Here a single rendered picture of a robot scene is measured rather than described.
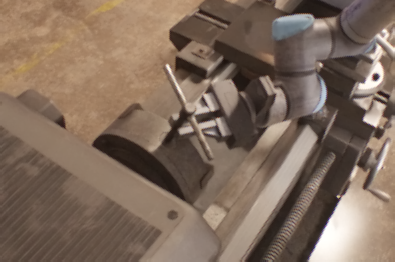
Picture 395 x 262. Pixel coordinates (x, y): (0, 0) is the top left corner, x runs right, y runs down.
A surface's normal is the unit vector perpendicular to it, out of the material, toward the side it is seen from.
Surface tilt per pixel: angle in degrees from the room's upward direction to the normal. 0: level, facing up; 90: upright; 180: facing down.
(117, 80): 0
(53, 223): 0
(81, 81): 0
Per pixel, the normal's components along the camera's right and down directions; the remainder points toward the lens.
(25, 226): 0.07, -0.69
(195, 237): 0.65, -0.19
